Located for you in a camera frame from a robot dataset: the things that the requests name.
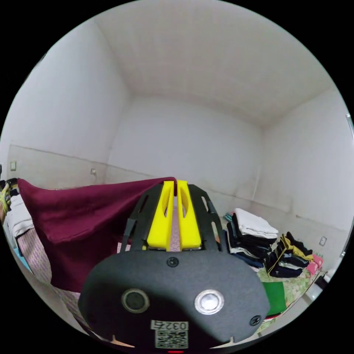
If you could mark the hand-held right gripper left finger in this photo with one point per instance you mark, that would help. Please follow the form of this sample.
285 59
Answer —
161 221

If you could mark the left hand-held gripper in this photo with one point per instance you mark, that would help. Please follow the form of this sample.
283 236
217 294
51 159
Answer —
13 184

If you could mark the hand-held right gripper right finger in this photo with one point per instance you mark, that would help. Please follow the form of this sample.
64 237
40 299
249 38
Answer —
188 226

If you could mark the red short sleeve shirt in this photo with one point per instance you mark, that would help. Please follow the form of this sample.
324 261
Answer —
83 215

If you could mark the person's left hand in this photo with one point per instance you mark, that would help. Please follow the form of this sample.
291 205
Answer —
3 214

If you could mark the white folded blanket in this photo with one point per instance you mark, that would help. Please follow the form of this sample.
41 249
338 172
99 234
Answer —
19 218

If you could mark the pile of clothes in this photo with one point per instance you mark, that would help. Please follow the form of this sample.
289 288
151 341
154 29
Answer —
251 235

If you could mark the green cloth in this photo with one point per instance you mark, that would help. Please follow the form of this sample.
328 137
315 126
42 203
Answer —
274 298

